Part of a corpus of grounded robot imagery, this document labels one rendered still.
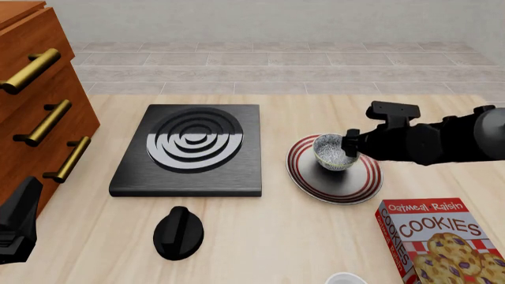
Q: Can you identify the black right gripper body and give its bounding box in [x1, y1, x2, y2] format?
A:
[356, 125, 413, 163]

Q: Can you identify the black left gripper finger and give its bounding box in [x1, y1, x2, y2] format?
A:
[0, 175, 44, 230]

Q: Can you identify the plate with red rings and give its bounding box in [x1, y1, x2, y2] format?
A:
[285, 134, 385, 206]

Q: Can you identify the round black stove knob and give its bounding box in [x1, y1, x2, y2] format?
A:
[152, 206, 205, 262]

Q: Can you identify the flat black stove plate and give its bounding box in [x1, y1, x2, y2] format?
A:
[108, 103, 264, 199]

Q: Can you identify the wooden cabinet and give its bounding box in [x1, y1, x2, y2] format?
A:
[0, 0, 101, 215]

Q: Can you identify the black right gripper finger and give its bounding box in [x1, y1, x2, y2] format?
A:
[341, 128, 362, 159]

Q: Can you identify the patterned black bowl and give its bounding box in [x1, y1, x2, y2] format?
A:
[312, 133, 361, 173]

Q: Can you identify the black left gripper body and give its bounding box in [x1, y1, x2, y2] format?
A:
[0, 226, 39, 265]

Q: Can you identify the oatmeal raisin cookies box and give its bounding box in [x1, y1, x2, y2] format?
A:
[374, 196, 505, 284]

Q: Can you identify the brass drawer handle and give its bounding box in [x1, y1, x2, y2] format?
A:
[42, 136, 92, 185]
[13, 99, 73, 148]
[0, 47, 62, 96]

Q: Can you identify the wooden drawer with brass handle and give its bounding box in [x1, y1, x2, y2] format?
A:
[0, 7, 77, 124]
[0, 57, 101, 193]
[0, 122, 101, 215]

